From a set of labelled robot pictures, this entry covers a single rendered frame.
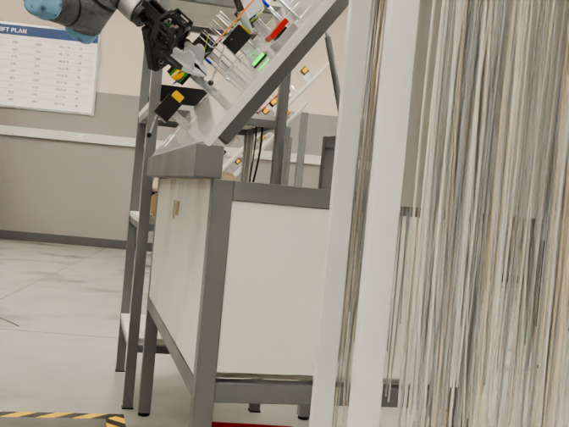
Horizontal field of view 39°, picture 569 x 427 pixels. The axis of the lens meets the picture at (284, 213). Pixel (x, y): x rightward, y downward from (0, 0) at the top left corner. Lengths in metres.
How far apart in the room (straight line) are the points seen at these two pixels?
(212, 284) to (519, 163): 0.84
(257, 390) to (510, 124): 0.95
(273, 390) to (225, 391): 0.10
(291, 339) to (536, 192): 0.86
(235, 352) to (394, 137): 0.86
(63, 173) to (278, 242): 7.96
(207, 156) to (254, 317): 0.33
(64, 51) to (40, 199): 1.69
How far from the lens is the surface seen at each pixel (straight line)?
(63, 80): 9.55
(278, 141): 2.87
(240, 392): 1.65
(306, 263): 1.63
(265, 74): 1.61
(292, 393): 1.67
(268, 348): 1.64
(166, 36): 1.87
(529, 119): 0.88
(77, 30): 2.00
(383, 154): 0.86
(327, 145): 2.80
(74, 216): 9.49
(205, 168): 1.58
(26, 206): 9.59
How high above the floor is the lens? 0.78
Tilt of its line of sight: 1 degrees down
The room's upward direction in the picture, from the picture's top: 5 degrees clockwise
